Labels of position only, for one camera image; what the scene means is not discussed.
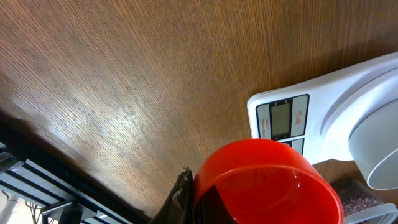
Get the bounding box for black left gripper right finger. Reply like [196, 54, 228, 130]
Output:
[195, 185, 236, 224]

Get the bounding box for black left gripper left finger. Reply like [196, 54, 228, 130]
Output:
[149, 167, 193, 224]

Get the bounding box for orange measuring scoop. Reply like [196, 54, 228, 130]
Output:
[193, 139, 344, 224]

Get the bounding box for white digital kitchen scale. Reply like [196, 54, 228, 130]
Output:
[247, 53, 397, 164]

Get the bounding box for white bowl on scale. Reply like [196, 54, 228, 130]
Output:
[349, 100, 397, 190]

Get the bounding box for red beans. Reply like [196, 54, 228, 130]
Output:
[331, 179, 384, 217]

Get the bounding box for clear plastic bean container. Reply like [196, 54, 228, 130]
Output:
[329, 177, 398, 224]

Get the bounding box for aluminium frame rail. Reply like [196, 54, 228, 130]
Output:
[1, 142, 145, 224]

